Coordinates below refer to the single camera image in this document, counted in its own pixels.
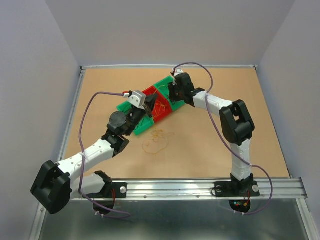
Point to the near green plastic bin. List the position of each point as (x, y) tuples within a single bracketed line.
[(145, 124)]

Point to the green plastic bin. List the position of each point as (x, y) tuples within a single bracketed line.
[(145, 124), (163, 87)]

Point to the far green plastic bin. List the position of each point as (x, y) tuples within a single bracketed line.
[(163, 87)]

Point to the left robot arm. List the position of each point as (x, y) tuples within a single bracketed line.
[(52, 186)]

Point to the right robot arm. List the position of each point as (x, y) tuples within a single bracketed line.
[(237, 130)]

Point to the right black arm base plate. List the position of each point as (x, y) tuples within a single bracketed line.
[(232, 189)]

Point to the red plastic bin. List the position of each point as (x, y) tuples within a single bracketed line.
[(162, 108)]

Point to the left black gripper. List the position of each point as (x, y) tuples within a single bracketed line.
[(150, 100)]

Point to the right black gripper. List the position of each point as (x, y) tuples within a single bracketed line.
[(172, 95)]

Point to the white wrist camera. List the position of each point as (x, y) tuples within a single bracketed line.
[(135, 98), (176, 72)]

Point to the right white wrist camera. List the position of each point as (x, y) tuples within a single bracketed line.
[(176, 72)]

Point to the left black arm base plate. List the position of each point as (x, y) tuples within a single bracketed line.
[(110, 190)]

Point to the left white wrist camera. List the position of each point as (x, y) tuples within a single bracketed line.
[(135, 98)]

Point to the aluminium front rail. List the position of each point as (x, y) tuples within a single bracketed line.
[(192, 189)]

